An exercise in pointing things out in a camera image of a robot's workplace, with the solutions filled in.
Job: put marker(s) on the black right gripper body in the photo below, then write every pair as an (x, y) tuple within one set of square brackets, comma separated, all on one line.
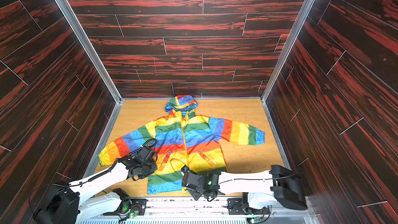
[(188, 180)]

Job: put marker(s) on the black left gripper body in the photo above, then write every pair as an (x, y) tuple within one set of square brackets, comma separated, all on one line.
[(148, 168)]

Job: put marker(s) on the rainbow striped hooded jacket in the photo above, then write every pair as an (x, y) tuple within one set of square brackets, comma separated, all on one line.
[(183, 138)]

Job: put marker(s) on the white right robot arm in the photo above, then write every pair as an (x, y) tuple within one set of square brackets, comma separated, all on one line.
[(277, 185)]

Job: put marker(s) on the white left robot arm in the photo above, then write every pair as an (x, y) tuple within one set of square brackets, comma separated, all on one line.
[(77, 201)]

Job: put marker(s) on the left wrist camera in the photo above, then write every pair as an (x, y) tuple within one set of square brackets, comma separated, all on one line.
[(146, 153)]

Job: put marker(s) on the aluminium front frame rail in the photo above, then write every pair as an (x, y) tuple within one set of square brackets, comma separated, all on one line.
[(186, 210)]

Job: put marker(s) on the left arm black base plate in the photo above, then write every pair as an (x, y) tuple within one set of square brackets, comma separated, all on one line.
[(133, 207)]

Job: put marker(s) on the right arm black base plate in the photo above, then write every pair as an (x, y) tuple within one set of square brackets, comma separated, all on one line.
[(240, 206)]

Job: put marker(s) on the aluminium left floor rail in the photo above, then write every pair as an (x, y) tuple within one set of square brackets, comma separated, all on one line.
[(89, 158)]

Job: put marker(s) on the aluminium corner post left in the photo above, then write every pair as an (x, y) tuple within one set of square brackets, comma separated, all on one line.
[(84, 40)]

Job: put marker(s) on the aluminium corner post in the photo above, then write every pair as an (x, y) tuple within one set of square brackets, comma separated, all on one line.
[(84, 40), (299, 22)]

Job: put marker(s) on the aluminium corner post right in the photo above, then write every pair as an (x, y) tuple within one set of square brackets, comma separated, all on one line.
[(299, 22)]

